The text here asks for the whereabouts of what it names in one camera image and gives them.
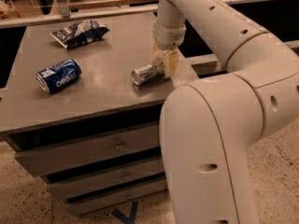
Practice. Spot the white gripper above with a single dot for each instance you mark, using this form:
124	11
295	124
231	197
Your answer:
168	37

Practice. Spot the silver redbull can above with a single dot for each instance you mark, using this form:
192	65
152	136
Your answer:
147	72

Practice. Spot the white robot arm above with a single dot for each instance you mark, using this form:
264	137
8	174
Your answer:
207	125

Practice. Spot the blue pepsi can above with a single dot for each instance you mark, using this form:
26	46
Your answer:
58	76

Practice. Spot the crumpled blue chip bag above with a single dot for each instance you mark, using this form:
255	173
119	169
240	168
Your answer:
80	33

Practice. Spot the grey drawer cabinet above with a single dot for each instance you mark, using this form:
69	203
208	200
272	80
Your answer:
102	100

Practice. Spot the middle grey drawer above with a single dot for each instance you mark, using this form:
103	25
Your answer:
111	177

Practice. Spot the grey drawer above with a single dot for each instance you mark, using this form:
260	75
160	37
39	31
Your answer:
124	195
61	157
111	177

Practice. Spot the top grey drawer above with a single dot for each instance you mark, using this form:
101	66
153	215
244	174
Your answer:
61	157

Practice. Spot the bottom grey drawer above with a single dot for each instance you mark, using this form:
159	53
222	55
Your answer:
124	195

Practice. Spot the metal frame railing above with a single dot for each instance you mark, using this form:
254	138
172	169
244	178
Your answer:
18	13

